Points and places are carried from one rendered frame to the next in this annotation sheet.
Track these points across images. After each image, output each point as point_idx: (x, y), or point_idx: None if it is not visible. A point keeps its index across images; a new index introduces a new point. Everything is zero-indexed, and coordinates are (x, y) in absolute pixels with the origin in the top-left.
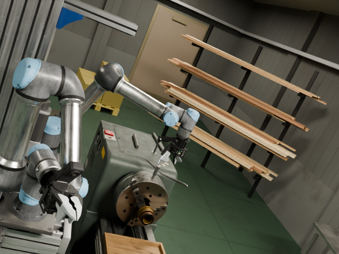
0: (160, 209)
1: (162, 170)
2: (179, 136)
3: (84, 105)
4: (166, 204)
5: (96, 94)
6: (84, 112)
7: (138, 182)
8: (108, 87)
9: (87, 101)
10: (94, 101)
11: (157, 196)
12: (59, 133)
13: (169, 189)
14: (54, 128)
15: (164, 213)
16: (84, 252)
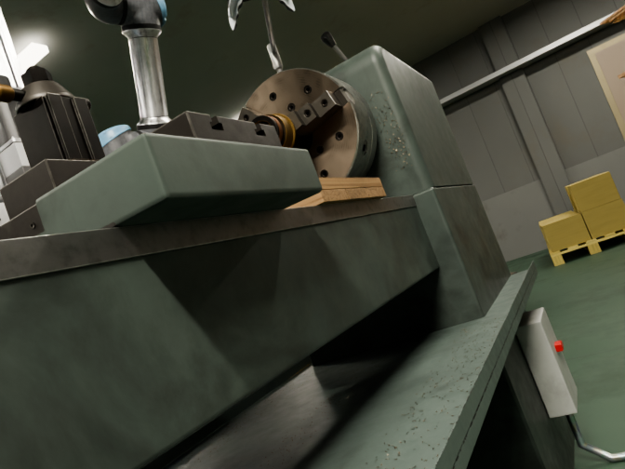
0: (320, 110)
1: (338, 66)
2: None
3: (139, 81)
4: (341, 96)
5: (138, 50)
6: (156, 95)
7: (247, 101)
8: (91, 4)
9: (138, 72)
10: (148, 64)
11: (305, 95)
12: (111, 139)
13: (380, 86)
14: (99, 136)
15: (356, 118)
16: (337, 351)
